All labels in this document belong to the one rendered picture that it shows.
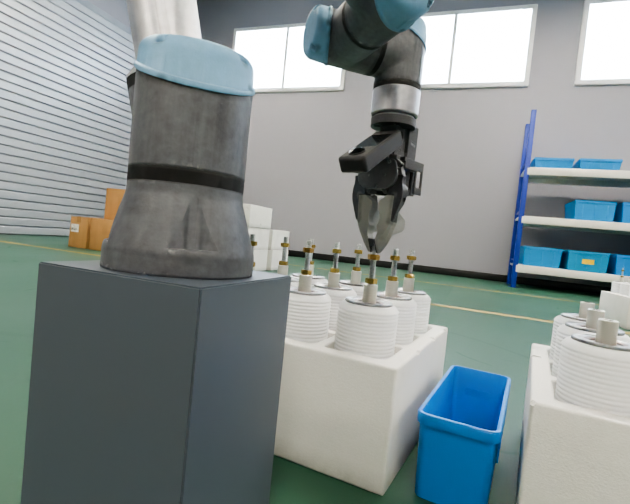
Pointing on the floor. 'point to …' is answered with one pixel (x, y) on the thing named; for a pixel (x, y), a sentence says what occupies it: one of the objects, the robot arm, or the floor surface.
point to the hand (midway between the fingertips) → (372, 244)
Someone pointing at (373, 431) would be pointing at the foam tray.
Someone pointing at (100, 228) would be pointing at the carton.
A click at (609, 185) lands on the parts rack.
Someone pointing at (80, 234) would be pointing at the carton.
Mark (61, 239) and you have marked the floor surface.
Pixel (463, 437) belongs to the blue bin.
